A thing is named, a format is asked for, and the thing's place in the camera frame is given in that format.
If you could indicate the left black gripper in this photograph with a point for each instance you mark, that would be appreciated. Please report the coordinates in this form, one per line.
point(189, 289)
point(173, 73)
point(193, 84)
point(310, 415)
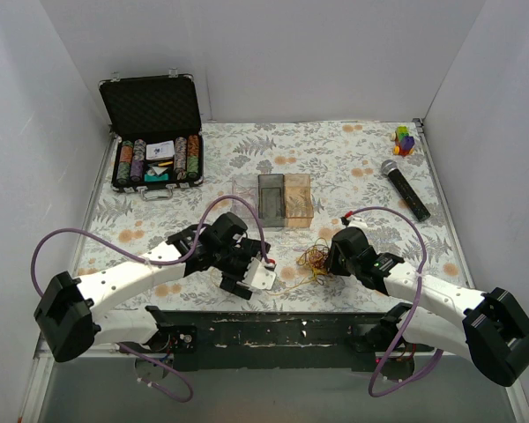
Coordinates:
point(234, 282)

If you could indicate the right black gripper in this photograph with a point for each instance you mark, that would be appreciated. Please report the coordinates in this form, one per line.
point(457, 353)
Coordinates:
point(333, 263)

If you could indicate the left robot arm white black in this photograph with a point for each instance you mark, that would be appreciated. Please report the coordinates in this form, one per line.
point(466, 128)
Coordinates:
point(75, 314)

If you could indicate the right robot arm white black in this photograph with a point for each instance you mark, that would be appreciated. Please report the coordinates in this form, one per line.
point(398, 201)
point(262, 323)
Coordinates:
point(489, 329)

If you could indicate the amber plastic box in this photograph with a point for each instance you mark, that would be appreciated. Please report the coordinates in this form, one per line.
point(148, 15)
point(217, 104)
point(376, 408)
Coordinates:
point(298, 201)

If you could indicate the clear plastic box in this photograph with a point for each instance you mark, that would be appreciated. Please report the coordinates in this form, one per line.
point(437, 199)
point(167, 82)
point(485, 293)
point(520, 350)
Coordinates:
point(244, 186)

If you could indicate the floral patterned table mat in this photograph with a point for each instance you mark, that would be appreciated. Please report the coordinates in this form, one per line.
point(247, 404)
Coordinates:
point(344, 162)

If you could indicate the smoky grey plastic box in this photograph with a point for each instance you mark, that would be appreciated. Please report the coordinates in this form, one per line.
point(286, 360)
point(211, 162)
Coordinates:
point(271, 200)

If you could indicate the black handheld microphone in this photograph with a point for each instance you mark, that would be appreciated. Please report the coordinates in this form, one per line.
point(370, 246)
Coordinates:
point(389, 168)

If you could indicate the colourful toy block train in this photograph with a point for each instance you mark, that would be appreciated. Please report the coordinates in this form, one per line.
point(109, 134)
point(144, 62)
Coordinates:
point(403, 141)

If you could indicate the white playing card deck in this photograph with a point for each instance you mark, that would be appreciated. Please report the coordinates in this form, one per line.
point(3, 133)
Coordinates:
point(164, 150)

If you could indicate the black poker chip case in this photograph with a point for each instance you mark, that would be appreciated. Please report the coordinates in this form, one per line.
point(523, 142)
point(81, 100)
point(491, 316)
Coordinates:
point(150, 110)

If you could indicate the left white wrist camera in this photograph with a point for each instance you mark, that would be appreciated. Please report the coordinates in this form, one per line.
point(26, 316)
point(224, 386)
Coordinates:
point(259, 276)

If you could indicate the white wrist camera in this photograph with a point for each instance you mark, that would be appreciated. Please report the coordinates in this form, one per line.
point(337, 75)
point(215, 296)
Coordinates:
point(259, 276)
point(350, 219)

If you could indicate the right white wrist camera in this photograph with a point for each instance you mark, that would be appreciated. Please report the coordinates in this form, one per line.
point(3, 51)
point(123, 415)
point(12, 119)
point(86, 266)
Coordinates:
point(350, 219)

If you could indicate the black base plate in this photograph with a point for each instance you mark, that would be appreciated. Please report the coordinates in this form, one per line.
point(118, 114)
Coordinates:
point(269, 340)

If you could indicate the aluminium frame rail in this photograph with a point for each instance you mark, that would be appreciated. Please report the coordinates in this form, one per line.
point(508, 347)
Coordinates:
point(43, 364)

